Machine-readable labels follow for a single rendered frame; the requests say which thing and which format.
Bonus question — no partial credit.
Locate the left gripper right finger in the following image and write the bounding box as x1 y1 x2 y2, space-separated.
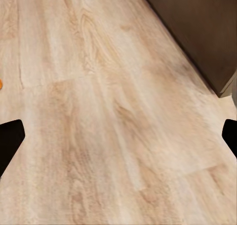
222 119 237 158

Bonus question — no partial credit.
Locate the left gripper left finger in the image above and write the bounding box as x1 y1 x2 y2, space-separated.
0 120 25 177

